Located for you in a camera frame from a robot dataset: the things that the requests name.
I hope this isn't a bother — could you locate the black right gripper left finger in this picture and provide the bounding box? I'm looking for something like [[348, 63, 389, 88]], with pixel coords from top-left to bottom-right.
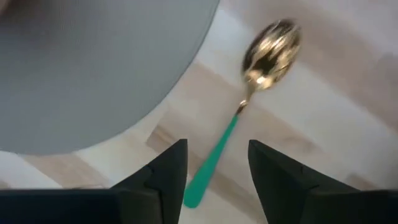
[[110, 138, 188, 224]]

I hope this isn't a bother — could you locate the gold spoon with green handle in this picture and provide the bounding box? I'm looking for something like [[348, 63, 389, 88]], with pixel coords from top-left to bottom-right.
[[183, 18, 302, 209]]

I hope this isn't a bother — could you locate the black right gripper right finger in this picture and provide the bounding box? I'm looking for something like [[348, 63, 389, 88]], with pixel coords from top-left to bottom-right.
[[248, 139, 361, 224]]

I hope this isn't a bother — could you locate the grey round woven placemat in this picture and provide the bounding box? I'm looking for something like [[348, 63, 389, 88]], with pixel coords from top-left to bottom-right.
[[0, 0, 221, 156]]

